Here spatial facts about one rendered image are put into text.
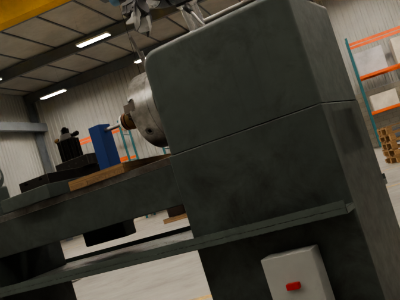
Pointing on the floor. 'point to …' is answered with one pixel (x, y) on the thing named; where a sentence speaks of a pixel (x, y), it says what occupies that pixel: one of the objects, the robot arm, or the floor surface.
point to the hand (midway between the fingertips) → (144, 30)
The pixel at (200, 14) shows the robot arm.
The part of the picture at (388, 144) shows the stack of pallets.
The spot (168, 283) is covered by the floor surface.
